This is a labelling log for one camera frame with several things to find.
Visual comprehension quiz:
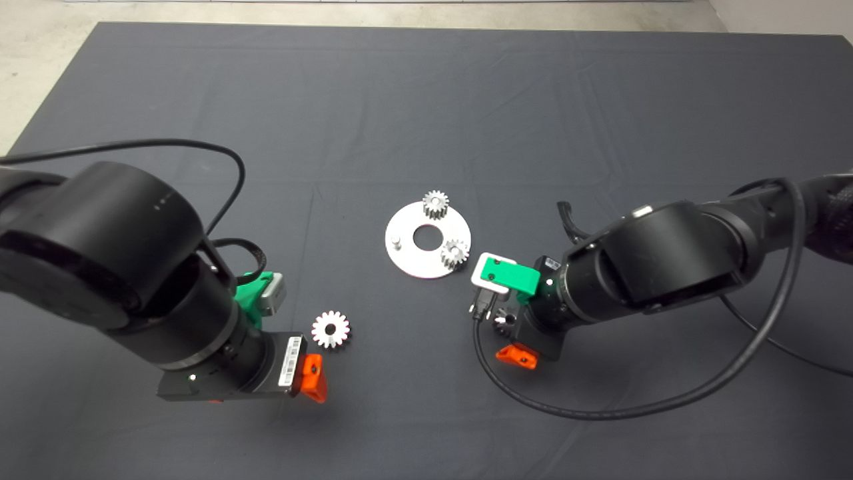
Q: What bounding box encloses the green left camera mount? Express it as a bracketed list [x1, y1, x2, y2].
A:
[233, 271, 275, 331]

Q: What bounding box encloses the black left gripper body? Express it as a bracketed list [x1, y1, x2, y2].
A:
[157, 331, 309, 403]

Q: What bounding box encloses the thin black left camera cable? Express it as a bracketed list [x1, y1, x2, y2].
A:
[0, 139, 267, 284]

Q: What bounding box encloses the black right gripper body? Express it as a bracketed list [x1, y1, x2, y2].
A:
[513, 303, 568, 362]

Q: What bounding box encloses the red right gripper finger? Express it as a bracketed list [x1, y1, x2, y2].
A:
[496, 343, 539, 370]

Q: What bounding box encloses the green right camera mount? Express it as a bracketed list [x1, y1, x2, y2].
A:
[481, 257, 542, 306]

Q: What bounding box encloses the larger steel gear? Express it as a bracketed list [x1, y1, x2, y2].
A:
[311, 310, 351, 349]

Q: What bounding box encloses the thin black right camera cable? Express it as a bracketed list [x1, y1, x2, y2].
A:
[466, 177, 853, 422]

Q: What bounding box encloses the thin black camera cable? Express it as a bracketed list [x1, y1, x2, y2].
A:
[0, 139, 267, 284]
[466, 177, 853, 422]

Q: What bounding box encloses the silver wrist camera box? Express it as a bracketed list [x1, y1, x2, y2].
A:
[257, 277, 287, 317]
[470, 252, 517, 294]

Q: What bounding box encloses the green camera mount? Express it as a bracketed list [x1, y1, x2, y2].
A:
[233, 271, 275, 331]
[481, 257, 542, 306]

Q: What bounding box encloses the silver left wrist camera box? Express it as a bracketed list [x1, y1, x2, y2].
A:
[257, 277, 287, 317]

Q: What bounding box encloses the dark grey table cloth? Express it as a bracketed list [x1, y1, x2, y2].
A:
[0, 22, 853, 480]

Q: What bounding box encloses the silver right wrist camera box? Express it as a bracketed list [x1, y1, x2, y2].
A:
[470, 252, 517, 294]

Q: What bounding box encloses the round metal plate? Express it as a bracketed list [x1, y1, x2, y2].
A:
[385, 202, 472, 279]

